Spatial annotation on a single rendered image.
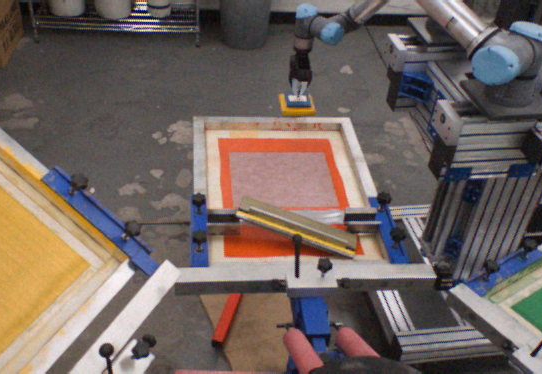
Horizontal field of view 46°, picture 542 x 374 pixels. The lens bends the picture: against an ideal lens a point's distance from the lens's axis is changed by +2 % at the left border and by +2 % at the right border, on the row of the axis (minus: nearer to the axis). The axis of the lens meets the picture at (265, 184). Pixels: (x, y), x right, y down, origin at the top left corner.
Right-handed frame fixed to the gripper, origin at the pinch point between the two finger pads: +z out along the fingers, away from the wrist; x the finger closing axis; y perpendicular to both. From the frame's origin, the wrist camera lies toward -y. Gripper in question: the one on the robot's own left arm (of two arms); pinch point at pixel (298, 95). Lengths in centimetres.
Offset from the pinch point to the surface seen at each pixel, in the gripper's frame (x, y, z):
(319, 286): 10, -110, -9
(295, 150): 5.2, -33.9, 2.8
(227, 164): 30, -42, 3
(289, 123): 6.1, -21.1, -0.4
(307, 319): 14, -117, -6
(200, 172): 39, -52, -1
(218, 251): 34, -85, 3
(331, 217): -1, -71, 2
